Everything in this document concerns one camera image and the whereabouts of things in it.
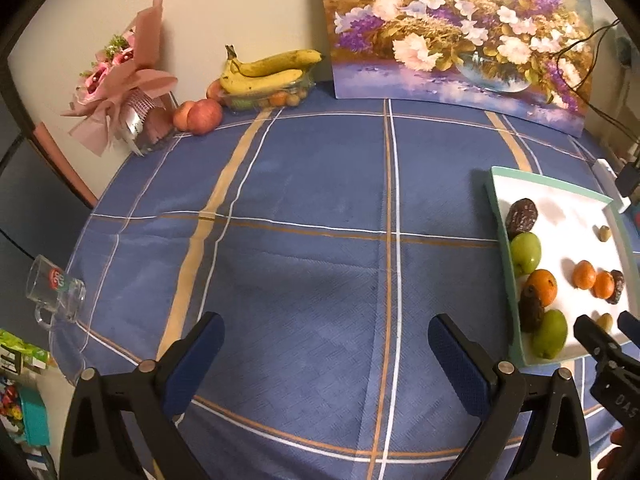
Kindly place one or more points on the green printed box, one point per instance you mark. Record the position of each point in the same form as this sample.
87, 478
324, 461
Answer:
20, 352

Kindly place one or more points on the small green apple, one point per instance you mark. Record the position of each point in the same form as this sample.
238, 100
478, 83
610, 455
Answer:
526, 251

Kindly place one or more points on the clear glass mug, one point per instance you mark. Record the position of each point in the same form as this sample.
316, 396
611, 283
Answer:
57, 287

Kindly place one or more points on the teal box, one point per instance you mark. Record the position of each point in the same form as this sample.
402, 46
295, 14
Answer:
35, 417

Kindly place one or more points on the clear plastic produce container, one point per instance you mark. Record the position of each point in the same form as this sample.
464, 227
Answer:
280, 97

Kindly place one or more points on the black charger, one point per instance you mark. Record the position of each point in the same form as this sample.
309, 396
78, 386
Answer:
630, 180

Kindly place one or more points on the peach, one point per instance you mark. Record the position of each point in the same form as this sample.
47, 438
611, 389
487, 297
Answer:
214, 91
181, 116

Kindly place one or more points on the white tray with teal rim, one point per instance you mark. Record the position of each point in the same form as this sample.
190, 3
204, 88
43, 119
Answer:
575, 240

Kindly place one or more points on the large orange with stem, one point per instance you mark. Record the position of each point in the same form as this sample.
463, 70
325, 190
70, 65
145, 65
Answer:
542, 285

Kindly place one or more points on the small orange tangerine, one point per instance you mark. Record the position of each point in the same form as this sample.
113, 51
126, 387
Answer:
584, 274
603, 285

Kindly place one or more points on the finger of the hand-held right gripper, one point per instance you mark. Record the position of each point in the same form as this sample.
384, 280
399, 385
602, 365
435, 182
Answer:
595, 340
631, 327

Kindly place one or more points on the pink wrapped flower bouquet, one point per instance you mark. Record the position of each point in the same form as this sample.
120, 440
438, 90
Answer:
120, 85

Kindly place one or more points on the red apple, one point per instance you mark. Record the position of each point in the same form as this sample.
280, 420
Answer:
205, 116

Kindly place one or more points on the white power strip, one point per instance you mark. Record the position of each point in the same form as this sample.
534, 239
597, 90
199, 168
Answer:
607, 177

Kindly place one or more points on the green mango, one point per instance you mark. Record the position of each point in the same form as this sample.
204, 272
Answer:
549, 334

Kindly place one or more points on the flower painting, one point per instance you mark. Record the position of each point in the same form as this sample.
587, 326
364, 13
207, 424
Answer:
450, 35

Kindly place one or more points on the yellow banana bunch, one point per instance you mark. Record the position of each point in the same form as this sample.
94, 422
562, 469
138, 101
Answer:
265, 72

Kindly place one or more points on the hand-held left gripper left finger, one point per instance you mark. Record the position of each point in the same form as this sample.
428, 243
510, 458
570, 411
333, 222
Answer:
200, 355

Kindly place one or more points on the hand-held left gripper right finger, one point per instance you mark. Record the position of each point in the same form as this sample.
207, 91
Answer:
455, 365

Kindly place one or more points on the person's right hand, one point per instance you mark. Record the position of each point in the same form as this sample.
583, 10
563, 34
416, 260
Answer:
612, 460

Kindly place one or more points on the checked blue tablecloth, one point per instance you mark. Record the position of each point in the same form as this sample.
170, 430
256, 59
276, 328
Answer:
310, 260

